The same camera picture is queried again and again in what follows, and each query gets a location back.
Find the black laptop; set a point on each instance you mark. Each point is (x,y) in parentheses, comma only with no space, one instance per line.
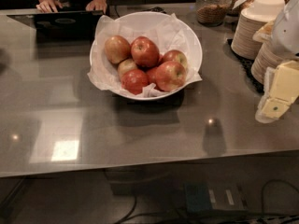
(63,26)

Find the stack of white paper bowls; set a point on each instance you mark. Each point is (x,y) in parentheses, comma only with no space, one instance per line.
(263,10)

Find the person's right hand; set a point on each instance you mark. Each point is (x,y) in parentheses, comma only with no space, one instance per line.
(48,6)

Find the white paper liner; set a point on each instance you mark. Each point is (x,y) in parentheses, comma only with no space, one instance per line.
(169,34)

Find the yellowish red apple far left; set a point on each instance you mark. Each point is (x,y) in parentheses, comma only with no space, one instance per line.
(117,49)

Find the red apple top centre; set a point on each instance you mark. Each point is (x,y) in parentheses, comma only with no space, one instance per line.
(144,52)

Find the person's left hand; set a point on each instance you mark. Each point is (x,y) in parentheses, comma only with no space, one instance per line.
(100,5)

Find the small red apple centre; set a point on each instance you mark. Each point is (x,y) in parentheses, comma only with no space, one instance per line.
(151,73)

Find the tall stack of paper plates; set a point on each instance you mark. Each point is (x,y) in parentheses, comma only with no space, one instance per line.
(243,43)

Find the white bowl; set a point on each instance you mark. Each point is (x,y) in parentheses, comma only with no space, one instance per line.
(146,24)

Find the red yellow apple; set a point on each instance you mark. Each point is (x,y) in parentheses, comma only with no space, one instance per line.
(170,76)
(175,55)

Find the glass jar with cereal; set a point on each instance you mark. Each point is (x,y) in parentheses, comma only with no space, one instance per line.
(211,12)

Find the pale yellow apple middle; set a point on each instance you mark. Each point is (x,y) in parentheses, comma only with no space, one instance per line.
(125,66)

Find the red apple front left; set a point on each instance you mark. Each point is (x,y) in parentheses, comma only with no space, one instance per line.
(134,81)

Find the front stack of paper plates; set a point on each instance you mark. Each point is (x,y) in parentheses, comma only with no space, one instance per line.
(265,58)

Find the black rubber mat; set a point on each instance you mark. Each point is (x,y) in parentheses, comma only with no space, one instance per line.
(246,65)

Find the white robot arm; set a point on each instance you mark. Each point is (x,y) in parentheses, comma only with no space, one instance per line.
(285,33)

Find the blue box under table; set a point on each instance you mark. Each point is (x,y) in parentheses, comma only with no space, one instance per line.
(197,197)

